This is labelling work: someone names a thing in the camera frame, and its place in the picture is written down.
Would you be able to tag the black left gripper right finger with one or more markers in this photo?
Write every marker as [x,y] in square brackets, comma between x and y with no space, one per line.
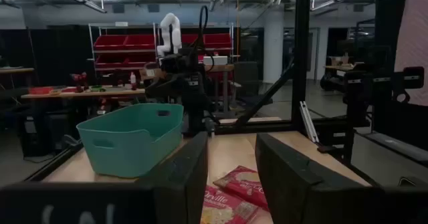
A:
[317,197]

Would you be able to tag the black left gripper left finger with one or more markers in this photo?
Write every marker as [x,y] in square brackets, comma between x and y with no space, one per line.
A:
[100,204]

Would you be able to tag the red popcorn bag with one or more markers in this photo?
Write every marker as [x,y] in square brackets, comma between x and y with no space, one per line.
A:
[242,184]
[224,207]

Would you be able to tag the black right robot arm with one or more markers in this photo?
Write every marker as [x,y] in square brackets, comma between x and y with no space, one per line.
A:
[195,97]

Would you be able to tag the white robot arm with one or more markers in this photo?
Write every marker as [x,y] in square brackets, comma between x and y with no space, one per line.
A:
[170,33]

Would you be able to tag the teal plastic basket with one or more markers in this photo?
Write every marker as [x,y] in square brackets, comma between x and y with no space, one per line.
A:
[133,150]

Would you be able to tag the black computer tower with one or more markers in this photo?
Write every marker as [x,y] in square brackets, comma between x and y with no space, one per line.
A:
[57,133]
[30,135]

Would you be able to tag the wooden workbench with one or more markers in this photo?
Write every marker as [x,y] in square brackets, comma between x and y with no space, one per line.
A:
[100,93]

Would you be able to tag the black equipment stand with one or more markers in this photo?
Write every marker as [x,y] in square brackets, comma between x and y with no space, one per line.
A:
[371,87]

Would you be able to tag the red power drill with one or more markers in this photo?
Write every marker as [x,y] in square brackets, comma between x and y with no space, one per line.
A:
[79,81]

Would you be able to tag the white bottle red cap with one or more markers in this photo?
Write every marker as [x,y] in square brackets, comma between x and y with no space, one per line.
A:
[133,82]

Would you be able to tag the red tray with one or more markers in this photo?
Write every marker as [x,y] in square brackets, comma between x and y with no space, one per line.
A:
[40,90]

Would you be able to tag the red storage bin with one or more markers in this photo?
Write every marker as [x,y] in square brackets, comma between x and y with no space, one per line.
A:
[112,61]
[140,40]
[217,40]
[110,41]
[142,59]

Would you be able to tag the metal shelf rack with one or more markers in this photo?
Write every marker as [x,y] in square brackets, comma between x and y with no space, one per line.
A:
[92,47]

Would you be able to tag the white round column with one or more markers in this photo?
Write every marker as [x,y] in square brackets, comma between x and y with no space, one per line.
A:
[273,43]

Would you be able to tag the white box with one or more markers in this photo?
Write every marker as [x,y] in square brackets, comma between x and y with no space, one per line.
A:
[215,60]

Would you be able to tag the pink quilted panel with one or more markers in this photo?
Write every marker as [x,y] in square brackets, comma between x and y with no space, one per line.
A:
[413,43]

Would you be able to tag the white aluminium rail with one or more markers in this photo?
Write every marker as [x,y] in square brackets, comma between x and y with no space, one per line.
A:
[309,122]

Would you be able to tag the black diagonal frame brace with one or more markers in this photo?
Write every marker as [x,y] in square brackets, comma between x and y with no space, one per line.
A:
[267,95]

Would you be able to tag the black upright frame post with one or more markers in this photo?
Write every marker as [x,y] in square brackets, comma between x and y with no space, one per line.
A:
[301,50]

